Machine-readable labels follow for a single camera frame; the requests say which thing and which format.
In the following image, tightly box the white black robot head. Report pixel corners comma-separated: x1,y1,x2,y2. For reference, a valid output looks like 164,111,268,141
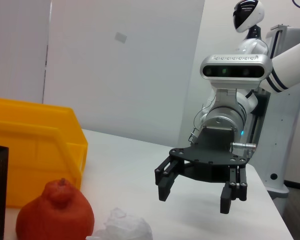
231,0,266,34

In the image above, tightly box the grey robot lift column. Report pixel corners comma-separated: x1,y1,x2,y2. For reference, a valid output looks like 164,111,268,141
249,23,300,218

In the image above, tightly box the red orange fruit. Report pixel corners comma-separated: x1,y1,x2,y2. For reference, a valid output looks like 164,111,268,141
15,177,95,240

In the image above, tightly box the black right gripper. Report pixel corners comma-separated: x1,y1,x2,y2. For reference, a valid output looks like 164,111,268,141
154,127,248,215

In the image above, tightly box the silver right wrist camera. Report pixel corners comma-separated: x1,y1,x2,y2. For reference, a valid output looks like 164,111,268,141
199,53,273,90

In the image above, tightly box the right gripper connector cable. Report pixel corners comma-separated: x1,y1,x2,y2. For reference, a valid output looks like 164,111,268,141
230,141,257,158

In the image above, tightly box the yellow plastic bin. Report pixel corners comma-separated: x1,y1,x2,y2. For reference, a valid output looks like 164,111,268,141
0,96,89,209

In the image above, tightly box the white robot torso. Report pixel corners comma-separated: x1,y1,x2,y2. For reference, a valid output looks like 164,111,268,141
236,24,270,57

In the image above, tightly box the white paper ball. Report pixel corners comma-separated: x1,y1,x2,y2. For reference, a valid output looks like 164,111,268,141
86,206,153,240

